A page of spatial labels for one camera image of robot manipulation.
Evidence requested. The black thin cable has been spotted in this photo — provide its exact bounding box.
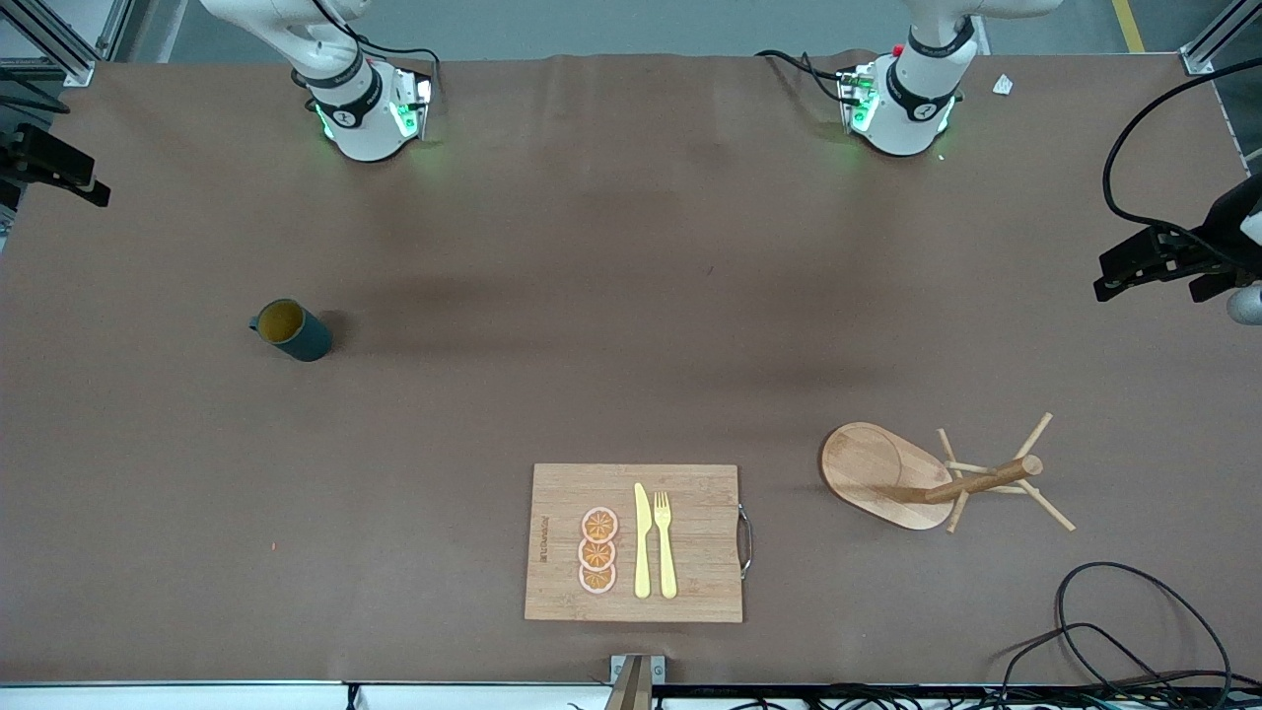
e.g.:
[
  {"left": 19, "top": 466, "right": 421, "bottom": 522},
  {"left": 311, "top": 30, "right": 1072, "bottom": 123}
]
[{"left": 991, "top": 621, "right": 1214, "bottom": 710}]

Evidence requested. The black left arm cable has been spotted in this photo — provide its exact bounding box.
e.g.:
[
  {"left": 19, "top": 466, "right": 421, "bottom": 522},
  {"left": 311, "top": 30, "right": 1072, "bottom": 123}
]
[{"left": 1101, "top": 57, "right": 1262, "bottom": 249}]

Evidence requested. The aluminium frame profile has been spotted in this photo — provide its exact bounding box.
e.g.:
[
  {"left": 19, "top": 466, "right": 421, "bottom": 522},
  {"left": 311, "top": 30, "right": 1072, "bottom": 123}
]
[
  {"left": 0, "top": 0, "right": 134, "bottom": 88},
  {"left": 1181, "top": 0, "right": 1262, "bottom": 76}
]

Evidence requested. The dark teal ribbed cup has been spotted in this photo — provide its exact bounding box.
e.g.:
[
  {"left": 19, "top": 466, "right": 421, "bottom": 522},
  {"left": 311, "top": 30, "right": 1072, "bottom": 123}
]
[{"left": 248, "top": 298, "right": 334, "bottom": 364}]

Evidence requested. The wooden mug tree stand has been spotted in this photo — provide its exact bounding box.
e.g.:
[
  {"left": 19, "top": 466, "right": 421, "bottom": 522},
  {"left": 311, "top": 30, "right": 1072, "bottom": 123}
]
[{"left": 818, "top": 412, "right": 1077, "bottom": 534}]

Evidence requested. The yellow plastic knife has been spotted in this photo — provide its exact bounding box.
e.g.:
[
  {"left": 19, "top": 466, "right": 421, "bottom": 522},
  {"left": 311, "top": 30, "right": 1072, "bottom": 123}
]
[{"left": 633, "top": 482, "right": 654, "bottom": 600}]

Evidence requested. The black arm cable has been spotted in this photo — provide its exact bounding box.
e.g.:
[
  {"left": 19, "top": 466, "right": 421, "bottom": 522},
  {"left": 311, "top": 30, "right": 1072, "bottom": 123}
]
[
  {"left": 0, "top": 67, "right": 72, "bottom": 115},
  {"left": 1101, "top": 57, "right": 1262, "bottom": 249}
]

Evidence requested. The black base cable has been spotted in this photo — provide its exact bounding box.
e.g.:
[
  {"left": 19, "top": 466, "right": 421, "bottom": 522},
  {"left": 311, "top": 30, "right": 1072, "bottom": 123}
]
[
  {"left": 755, "top": 49, "right": 851, "bottom": 106},
  {"left": 350, "top": 35, "right": 443, "bottom": 96}
]

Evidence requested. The black right base cable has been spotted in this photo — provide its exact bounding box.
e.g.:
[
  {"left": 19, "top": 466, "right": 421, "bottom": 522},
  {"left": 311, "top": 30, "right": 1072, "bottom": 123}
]
[{"left": 350, "top": 35, "right": 443, "bottom": 96}]

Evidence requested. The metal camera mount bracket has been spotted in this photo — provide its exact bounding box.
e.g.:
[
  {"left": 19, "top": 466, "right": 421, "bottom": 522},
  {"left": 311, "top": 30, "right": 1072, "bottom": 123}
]
[{"left": 608, "top": 654, "right": 667, "bottom": 710}]

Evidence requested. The black looped cable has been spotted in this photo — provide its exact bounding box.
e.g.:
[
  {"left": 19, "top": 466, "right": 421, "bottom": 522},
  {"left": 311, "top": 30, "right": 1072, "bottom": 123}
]
[{"left": 1055, "top": 562, "right": 1233, "bottom": 691}]

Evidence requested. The black left base cable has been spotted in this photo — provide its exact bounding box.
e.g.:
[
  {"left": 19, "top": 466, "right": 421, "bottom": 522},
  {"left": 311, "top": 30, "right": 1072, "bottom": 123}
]
[{"left": 755, "top": 49, "right": 851, "bottom": 106}]

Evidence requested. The bamboo cutting board with handle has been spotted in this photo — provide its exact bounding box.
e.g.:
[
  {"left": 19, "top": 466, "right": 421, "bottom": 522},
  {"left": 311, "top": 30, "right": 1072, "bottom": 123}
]
[{"left": 524, "top": 463, "right": 754, "bottom": 624}]

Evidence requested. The yellow plastic fork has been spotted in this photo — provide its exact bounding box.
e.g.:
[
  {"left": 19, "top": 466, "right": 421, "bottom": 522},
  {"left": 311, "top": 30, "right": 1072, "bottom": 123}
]
[{"left": 653, "top": 491, "right": 679, "bottom": 601}]

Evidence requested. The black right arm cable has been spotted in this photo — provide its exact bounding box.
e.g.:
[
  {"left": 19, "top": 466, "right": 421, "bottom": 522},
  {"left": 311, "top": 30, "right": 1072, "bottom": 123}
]
[{"left": 0, "top": 67, "right": 72, "bottom": 115}]

